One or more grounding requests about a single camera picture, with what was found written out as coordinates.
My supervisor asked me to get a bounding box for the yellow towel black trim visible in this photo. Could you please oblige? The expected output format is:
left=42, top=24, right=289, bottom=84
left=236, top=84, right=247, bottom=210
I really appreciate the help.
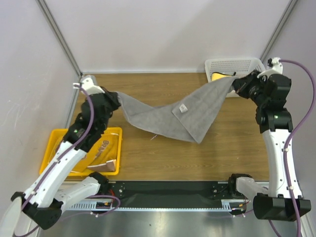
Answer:
left=211, top=72, right=235, bottom=81

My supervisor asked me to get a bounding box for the yellow plastic bin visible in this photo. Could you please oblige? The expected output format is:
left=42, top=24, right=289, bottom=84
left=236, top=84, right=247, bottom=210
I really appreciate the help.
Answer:
left=39, top=127, right=122, bottom=177

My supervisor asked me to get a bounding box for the brown towel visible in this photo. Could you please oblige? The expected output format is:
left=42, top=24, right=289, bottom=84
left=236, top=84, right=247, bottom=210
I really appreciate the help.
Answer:
left=71, top=133, right=119, bottom=174

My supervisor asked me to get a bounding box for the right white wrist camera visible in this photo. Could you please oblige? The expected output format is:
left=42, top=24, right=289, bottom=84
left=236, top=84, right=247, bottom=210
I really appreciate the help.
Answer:
left=257, top=57, right=283, bottom=79

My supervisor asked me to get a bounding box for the grey towel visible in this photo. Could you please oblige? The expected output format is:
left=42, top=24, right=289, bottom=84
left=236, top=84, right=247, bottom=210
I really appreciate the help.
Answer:
left=118, top=76, right=236, bottom=144

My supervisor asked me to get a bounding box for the aluminium frame rail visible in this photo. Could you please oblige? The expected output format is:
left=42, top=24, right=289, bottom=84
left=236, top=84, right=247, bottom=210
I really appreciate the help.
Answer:
left=35, top=0, right=83, bottom=78

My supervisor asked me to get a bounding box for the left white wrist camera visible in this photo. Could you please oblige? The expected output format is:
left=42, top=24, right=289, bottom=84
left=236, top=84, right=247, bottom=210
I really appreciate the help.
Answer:
left=73, top=75, right=105, bottom=95

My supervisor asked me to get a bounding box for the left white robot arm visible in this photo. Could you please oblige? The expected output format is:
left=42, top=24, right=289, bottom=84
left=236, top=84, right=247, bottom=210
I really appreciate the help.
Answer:
left=11, top=84, right=120, bottom=230

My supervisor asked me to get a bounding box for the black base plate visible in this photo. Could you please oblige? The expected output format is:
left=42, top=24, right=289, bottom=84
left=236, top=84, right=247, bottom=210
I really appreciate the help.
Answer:
left=81, top=180, right=257, bottom=209

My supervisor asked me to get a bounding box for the white perforated basket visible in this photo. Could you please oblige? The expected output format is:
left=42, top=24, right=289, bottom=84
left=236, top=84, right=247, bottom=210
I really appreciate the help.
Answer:
left=205, top=57, right=265, bottom=82

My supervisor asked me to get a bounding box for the white grey towel label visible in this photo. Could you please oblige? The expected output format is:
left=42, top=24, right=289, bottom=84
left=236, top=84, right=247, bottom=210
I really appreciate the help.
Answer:
left=179, top=104, right=188, bottom=113

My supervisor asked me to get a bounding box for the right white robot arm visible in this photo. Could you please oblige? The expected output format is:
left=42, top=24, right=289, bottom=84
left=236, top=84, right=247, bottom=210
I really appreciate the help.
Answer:
left=227, top=71, right=311, bottom=222

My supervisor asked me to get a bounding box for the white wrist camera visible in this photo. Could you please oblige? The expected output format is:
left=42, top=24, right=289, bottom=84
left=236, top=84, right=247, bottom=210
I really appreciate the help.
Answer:
left=73, top=75, right=105, bottom=95
left=257, top=57, right=283, bottom=79

